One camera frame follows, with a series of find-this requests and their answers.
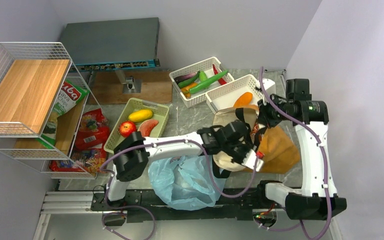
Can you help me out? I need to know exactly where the orange toy carrot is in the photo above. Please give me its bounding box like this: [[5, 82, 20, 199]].
[[233, 92, 253, 108]]

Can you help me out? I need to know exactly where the yellow canvas tote bag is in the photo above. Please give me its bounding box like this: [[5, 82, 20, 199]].
[[213, 104, 301, 174]]

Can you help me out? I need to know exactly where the long green toy pepper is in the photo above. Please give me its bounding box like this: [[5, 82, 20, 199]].
[[190, 70, 229, 93]]

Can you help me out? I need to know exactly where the blue printed plastic grocery bag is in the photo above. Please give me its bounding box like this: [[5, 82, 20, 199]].
[[148, 156, 221, 211]]

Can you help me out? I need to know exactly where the green toy vegetable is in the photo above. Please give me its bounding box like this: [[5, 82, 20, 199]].
[[178, 71, 202, 90]]

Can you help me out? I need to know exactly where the toy watermelon slice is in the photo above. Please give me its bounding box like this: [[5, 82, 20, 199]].
[[138, 119, 159, 137]]

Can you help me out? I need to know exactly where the yellow toy lemon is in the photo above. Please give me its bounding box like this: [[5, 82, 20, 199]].
[[128, 109, 154, 123]]

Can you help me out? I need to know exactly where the red toy apple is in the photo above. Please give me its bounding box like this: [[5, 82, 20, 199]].
[[118, 120, 137, 138]]

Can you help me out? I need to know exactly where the green cassava chips bag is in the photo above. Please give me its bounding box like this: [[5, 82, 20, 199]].
[[37, 80, 90, 149]]

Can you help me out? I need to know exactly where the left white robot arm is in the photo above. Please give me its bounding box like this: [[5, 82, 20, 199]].
[[100, 120, 264, 210]]

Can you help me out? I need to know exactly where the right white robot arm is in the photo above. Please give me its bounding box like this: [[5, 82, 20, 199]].
[[255, 78, 347, 221]]

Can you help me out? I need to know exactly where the empty white plastic basket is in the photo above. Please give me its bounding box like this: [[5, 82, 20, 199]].
[[205, 74, 266, 114]]

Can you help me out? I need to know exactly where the red toy chili pepper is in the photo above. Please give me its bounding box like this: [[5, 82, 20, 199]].
[[212, 64, 228, 87]]

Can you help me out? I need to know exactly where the orange toy ginger root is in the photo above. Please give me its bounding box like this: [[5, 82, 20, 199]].
[[180, 82, 198, 99]]

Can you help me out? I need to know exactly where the white basket with vegetables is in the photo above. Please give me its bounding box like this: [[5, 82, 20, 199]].
[[169, 56, 234, 108]]

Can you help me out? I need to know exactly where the green toy cucumber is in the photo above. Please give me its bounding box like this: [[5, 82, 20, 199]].
[[199, 71, 208, 83]]

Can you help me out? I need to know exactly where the light green plastic basket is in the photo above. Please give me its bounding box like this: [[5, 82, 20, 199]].
[[103, 97, 169, 154]]

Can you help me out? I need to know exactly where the purple toy eggplant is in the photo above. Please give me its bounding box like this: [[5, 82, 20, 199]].
[[174, 73, 196, 84]]

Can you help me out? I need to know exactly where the red snack packet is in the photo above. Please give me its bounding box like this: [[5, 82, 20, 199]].
[[74, 108, 110, 150]]

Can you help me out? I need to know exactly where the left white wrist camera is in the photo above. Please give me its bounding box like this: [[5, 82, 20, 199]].
[[241, 150, 265, 172]]

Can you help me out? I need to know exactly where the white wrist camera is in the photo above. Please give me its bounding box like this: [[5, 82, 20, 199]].
[[241, 150, 265, 172], [255, 78, 276, 100]]

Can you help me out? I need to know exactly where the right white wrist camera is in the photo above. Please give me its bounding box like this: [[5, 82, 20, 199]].
[[255, 78, 276, 100]]

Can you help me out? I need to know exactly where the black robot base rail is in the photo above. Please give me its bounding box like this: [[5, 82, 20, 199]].
[[90, 188, 272, 221]]

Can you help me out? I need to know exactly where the grey metal camera stand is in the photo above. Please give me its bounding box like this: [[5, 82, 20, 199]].
[[115, 70, 142, 94]]

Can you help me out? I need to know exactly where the grey network switch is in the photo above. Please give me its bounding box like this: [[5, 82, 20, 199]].
[[60, 17, 160, 72]]

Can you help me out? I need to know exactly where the white wire shelf rack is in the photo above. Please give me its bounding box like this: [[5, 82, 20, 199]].
[[0, 42, 97, 180]]

